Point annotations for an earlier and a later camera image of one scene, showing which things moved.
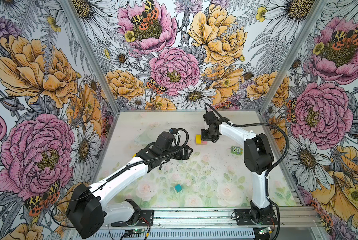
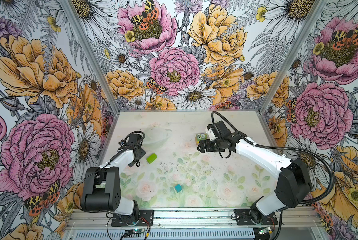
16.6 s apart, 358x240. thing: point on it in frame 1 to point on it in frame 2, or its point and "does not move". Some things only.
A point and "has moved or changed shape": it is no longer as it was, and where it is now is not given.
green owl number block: (237, 150) has moved or changed shape
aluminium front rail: (290, 218) does not move
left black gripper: (185, 154) to (142, 153)
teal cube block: (178, 187) does not move
